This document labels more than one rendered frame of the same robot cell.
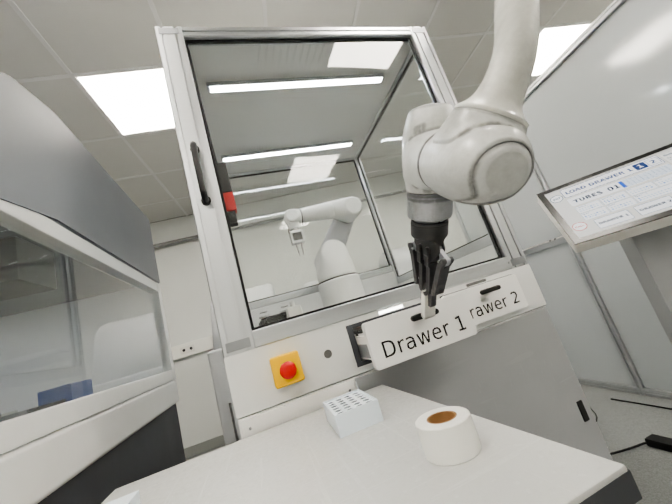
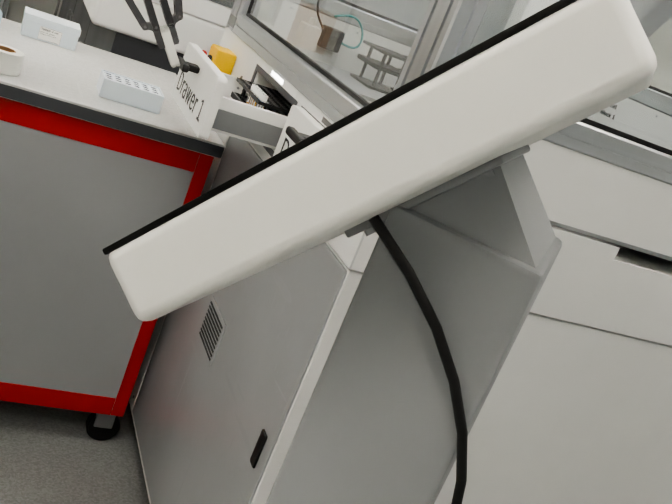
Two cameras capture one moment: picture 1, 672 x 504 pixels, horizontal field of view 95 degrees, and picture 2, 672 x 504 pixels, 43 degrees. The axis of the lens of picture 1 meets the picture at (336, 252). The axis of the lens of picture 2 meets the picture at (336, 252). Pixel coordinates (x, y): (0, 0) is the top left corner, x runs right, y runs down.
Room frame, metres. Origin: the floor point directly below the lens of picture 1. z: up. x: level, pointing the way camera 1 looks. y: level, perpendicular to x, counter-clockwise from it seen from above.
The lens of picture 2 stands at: (0.89, -1.72, 1.15)
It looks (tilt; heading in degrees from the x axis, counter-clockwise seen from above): 17 degrees down; 81
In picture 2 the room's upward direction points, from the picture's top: 22 degrees clockwise
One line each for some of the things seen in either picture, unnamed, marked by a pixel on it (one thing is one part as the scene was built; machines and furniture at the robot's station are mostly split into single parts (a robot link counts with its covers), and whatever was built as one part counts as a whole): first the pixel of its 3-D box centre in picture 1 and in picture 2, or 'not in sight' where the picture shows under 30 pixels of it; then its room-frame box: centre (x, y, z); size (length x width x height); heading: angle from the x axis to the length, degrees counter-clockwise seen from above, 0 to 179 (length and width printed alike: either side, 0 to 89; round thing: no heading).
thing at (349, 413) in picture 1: (350, 410); (130, 91); (0.66, 0.06, 0.78); 0.12 x 0.08 x 0.04; 16
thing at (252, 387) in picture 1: (359, 332); (477, 180); (1.39, 0.00, 0.87); 1.02 x 0.95 x 0.14; 108
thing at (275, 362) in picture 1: (286, 368); (218, 64); (0.80, 0.20, 0.88); 0.07 x 0.05 x 0.07; 108
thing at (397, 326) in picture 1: (421, 328); (197, 87); (0.79, -0.15, 0.87); 0.29 x 0.02 x 0.11; 108
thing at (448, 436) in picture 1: (447, 433); (2, 58); (0.43, -0.07, 0.78); 0.07 x 0.07 x 0.04
